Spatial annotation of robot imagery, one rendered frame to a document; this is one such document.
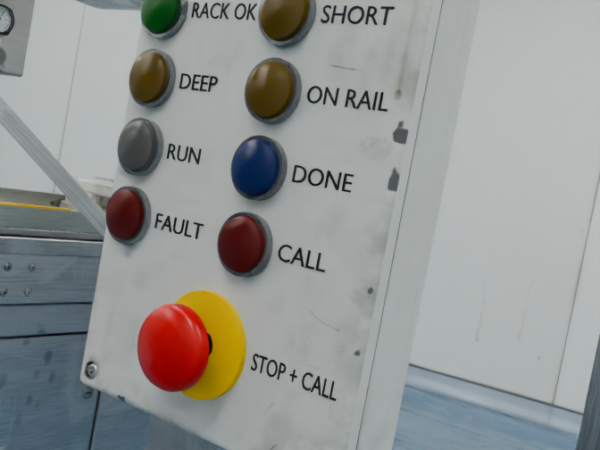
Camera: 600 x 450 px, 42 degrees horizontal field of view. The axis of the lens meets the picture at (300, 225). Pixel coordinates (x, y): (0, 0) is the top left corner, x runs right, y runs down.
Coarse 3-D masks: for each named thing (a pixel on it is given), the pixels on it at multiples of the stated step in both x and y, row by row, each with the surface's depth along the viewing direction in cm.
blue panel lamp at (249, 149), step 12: (252, 144) 36; (264, 144) 35; (240, 156) 36; (252, 156) 35; (264, 156) 35; (276, 156) 35; (240, 168) 36; (252, 168) 35; (264, 168) 35; (276, 168) 35; (240, 180) 36; (252, 180) 35; (264, 180) 35; (252, 192) 35; (264, 192) 35
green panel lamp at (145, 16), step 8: (144, 0) 40; (152, 0) 40; (160, 0) 39; (168, 0) 39; (176, 0) 39; (144, 8) 40; (152, 8) 40; (160, 8) 39; (168, 8) 39; (176, 8) 39; (144, 16) 40; (152, 16) 40; (160, 16) 39; (168, 16) 39; (176, 16) 39; (144, 24) 40; (152, 24) 40; (160, 24) 39; (168, 24) 39; (152, 32) 40; (160, 32) 40
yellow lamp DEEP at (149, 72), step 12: (144, 60) 40; (156, 60) 39; (132, 72) 40; (144, 72) 40; (156, 72) 39; (132, 84) 40; (144, 84) 40; (156, 84) 39; (144, 96) 40; (156, 96) 40
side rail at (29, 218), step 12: (0, 204) 107; (0, 216) 107; (12, 216) 109; (24, 216) 111; (36, 216) 112; (48, 216) 114; (60, 216) 116; (72, 216) 117; (24, 228) 111; (36, 228) 112; (48, 228) 114; (60, 228) 116; (72, 228) 118; (84, 228) 120
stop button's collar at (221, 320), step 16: (192, 304) 38; (208, 304) 37; (224, 304) 36; (208, 320) 37; (224, 320) 36; (240, 320) 36; (224, 336) 36; (240, 336) 36; (224, 352) 36; (240, 352) 36; (208, 368) 37; (224, 368) 36; (240, 368) 36; (256, 368) 35; (208, 384) 37; (224, 384) 36; (320, 384) 33
